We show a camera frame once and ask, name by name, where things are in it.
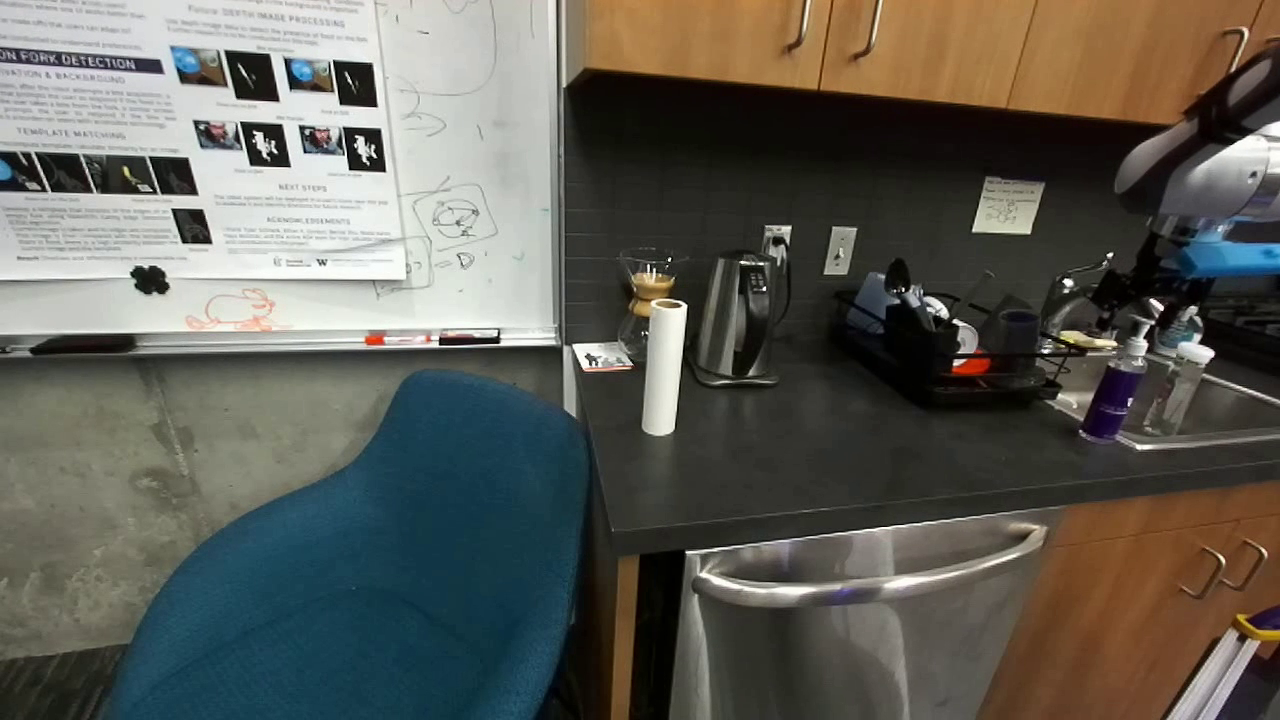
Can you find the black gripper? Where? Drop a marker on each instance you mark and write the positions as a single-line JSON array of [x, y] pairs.
[[1173, 285]]

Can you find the purple pump bottle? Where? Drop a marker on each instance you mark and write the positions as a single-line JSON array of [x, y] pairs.
[[1111, 393]]

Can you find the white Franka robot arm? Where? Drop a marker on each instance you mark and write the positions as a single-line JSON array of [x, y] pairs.
[[1223, 175]]

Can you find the clear soap pump bottle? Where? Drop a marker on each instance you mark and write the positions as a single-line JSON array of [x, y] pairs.
[[1180, 386]]

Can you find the white paper towel roll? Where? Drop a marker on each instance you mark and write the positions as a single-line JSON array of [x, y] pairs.
[[660, 372]]

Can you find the chrome faucet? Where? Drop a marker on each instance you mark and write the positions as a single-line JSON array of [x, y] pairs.
[[1080, 306]]

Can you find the stainless steel sink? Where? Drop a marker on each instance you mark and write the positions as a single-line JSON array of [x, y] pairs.
[[1227, 415]]

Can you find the red dish item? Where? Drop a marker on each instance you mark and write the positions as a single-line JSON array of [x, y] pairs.
[[975, 366]]

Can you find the white cup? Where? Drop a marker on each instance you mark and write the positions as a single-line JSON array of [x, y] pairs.
[[939, 314]]

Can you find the black dish drying rack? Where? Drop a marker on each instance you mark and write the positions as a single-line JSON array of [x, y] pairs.
[[921, 366]]

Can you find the blue cup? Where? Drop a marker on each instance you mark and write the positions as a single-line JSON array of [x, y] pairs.
[[872, 300]]

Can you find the wooden base cabinet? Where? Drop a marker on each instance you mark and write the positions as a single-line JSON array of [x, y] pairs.
[[1135, 602]]

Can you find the robot cart with yellow corner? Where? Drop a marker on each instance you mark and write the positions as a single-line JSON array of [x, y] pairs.
[[1232, 680]]

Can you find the stainless steel electric kettle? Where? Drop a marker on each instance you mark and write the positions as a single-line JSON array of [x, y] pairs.
[[728, 324]]

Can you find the stainless steel dishwasher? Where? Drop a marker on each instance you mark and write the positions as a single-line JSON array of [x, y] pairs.
[[852, 627]]

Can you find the small white card box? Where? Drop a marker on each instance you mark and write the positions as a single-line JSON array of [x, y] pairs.
[[601, 357]]

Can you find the black whiteboard marker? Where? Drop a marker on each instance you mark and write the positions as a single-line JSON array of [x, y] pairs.
[[470, 336]]

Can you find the red whiteboard marker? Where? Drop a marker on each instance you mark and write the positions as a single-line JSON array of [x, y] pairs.
[[398, 336]]

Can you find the blue shell chair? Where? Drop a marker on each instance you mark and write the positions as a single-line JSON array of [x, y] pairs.
[[373, 575]]

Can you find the black whiteboard magnet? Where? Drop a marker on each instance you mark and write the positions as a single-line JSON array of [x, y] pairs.
[[149, 278]]

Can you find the white poster with photos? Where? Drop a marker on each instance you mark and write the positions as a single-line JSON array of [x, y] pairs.
[[107, 220]]

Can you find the black whiteboard eraser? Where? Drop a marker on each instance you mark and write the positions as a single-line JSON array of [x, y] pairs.
[[80, 346]]

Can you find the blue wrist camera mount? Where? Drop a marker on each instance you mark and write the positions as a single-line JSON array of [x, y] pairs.
[[1232, 253]]

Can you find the white paper wall note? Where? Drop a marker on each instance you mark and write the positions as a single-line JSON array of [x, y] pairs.
[[1008, 207]]

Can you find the white wall light switch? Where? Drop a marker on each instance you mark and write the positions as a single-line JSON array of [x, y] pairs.
[[838, 250]]

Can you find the wooden wall cabinet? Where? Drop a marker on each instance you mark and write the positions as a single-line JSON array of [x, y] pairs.
[[921, 47]]

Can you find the white wall power outlet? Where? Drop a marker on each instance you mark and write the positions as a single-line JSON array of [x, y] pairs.
[[779, 242]]

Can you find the white wall whiteboard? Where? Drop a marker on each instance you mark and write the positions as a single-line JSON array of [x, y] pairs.
[[473, 253]]

